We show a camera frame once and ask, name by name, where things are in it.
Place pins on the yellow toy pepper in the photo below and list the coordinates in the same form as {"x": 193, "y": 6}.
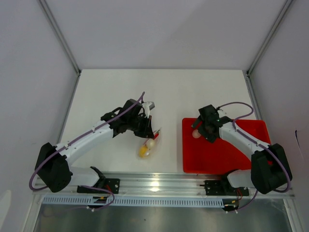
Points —
{"x": 144, "y": 151}

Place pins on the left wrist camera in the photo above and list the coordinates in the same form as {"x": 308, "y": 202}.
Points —
{"x": 147, "y": 107}

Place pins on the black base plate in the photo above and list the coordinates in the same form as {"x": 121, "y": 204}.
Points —
{"x": 222, "y": 188}
{"x": 110, "y": 184}

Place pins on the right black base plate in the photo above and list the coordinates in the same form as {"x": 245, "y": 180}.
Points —
{"x": 222, "y": 188}

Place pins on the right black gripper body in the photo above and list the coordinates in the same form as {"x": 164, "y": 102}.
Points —
{"x": 203, "y": 130}

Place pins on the aluminium mounting rail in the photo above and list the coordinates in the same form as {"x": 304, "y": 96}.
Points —
{"x": 131, "y": 184}

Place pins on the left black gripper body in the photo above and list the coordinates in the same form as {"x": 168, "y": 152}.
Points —
{"x": 137, "y": 124}

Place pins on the clear zip top bag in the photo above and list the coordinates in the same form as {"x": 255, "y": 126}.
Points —
{"x": 154, "y": 149}

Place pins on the white slotted cable duct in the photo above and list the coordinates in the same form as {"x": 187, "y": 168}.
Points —
{"x": 135, "y": 201}

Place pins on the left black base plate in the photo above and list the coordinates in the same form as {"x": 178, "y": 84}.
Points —
{"x": 110, "y": 184}

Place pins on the red plastic tray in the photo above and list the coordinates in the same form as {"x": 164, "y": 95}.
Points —
{"x": 231, "y": 151}

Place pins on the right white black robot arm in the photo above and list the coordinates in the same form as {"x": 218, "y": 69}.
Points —
{"x": 269, "y": 171}

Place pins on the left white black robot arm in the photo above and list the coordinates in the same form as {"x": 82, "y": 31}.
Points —
{"x": 55, "y": 162}

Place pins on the white egg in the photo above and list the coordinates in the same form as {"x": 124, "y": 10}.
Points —
{"x": 151, "y": 144}
{"x": 196, "y": 134}

